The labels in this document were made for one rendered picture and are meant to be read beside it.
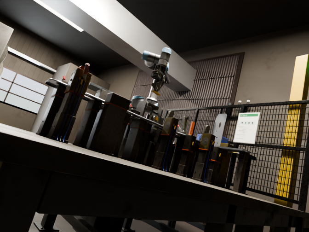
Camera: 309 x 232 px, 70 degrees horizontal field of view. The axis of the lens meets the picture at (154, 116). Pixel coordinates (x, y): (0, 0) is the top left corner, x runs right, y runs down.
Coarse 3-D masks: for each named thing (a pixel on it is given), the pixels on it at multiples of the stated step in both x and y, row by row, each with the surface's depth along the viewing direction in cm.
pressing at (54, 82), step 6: (48, 84) 129; (54, 84) 128; (60, 84) 124; (66, 84) 118; (90, 96) 132; (102, 102) 137; (132, 114) 148; (150, 120) 149; (156, 126) 164; (198, 144) 193
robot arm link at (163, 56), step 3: (165, 48) 172; (168, 48) 172; (162, 51) 172; (165, 51) 171; (168, 51) 172; (171, 51) 175; (162, 54) 171; (165, 54) 171; (168, 54) 172; (162, 57) 170; (165, 57) 170; (168, 57) 172; (168, 60) 172
